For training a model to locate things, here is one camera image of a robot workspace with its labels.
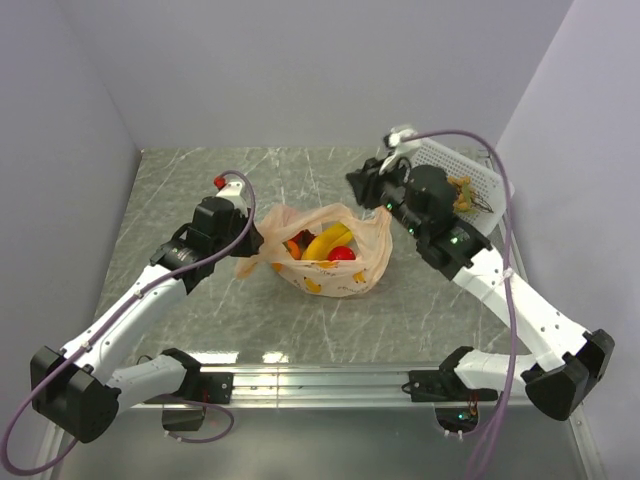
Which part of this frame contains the black left controller box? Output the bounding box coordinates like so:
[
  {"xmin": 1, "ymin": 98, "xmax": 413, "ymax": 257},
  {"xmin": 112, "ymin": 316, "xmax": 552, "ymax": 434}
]
[{"xmin": 161, "ymin": 405, "xmax": 205, "ymax": 432}]

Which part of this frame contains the bunch of brown longans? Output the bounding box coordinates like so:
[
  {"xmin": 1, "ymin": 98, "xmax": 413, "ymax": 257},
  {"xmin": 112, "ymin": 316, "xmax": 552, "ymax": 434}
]
[{"xmin": 447, "ymin": 176, "xmax": 493, "ymax": 214}]

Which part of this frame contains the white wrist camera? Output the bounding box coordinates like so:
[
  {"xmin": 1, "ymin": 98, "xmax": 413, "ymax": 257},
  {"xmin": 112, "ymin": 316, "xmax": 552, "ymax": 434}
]
[
  {"xmin": 379, "ymin": 125, "xmax": 421, "ymax": 174},
  {"xmin": 213, "ymin": 176, "xmax": 249, "ymax": 217}
]

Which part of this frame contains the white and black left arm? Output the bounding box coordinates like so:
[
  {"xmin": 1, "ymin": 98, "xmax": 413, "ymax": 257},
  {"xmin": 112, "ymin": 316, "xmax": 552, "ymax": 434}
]
[{"xmin": 30, "ymin": 182, "xmax": 263, "ymax": 444}]

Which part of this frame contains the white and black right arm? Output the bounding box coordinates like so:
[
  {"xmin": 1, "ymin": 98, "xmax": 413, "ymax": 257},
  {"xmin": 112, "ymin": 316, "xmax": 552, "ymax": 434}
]
[{"xmin": 346, "ymin": 158, "xmax": 615, "ymax": 421}]

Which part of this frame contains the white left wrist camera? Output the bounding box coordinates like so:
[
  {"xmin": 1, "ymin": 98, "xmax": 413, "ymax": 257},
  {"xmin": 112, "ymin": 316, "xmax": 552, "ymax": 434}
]
[{"xmin": 213, "ymin": 176, "xmax": 249, "ymax": 217}]

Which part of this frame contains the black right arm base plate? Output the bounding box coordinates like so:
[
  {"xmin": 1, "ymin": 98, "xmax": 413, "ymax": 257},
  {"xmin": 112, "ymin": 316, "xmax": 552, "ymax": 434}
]
[{"xmin": 401, "ymin": 370, "xmax": 499, "ymax": 403}]

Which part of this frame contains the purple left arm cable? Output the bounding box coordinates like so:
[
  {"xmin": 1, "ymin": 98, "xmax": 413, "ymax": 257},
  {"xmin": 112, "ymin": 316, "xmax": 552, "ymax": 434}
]
[{"xmin": 0, "ymin": 170, "xmax": 257, "ymax": 475}]

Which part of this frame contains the peach plastic bag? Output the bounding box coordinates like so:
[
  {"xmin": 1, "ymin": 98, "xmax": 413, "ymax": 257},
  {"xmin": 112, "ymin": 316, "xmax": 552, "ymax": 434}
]
[{"xmin": 235, "ymin": 203, "xmax": 393, "ymax": 298}]

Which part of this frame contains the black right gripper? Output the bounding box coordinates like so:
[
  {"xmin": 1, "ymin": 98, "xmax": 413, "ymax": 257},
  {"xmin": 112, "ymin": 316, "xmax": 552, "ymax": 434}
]
[{"xmin": 344, "ymin": 154, "xmax": 426, "ymax": 240}]

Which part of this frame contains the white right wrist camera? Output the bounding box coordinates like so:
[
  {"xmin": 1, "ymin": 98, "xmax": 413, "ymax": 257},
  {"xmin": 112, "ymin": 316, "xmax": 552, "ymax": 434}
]
[{"xmin": 379, "ymin": 125, "xmax": 421, "ymax": 174}]

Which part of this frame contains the yellow banana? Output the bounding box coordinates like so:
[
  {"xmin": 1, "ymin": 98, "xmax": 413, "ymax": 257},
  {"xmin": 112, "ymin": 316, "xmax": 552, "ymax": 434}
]
[{"xmin": 301, "ymin": 222, "xmax": 353, "ymax": 261}]

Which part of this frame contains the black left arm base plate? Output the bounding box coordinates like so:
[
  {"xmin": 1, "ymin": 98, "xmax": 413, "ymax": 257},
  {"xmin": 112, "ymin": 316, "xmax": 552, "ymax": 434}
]
[{"xmin": 147, "ymin": 372, "xmax": 234, "ymax": 405}]

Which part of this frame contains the aluminium table edge rail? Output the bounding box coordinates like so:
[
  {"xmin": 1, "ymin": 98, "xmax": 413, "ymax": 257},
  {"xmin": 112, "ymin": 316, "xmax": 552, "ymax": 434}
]
[{"xmin": 107, "ymin": 360, "xmax": 500, "ymax": 411}]

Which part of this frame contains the red fruit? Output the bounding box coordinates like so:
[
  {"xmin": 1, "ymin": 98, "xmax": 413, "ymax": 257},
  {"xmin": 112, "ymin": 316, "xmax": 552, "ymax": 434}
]
[{"xmin": 327, "ymin": 246, "xmax": 357, "ymax": 262}]

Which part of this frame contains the right controller board with led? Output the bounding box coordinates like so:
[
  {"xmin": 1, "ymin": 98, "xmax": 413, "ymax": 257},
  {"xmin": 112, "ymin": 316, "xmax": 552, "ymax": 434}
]
[{"xmin": 435, "ymin": 406, "xmax": 479, "ymax": 435}]

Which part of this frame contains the white perforated plastic basket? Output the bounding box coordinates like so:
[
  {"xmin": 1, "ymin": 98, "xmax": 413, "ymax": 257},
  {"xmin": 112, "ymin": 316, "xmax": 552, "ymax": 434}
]
[{"xmin": 410, "ymin": 139, "xmax": 506, "ymax": 236}]

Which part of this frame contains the orange tangerine with leaf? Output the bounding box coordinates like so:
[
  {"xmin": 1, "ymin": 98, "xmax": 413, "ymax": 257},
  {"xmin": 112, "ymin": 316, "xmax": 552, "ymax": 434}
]
[{"xmin": 284, "ymin": 240, "xmax": 302, "ymax": 260}]

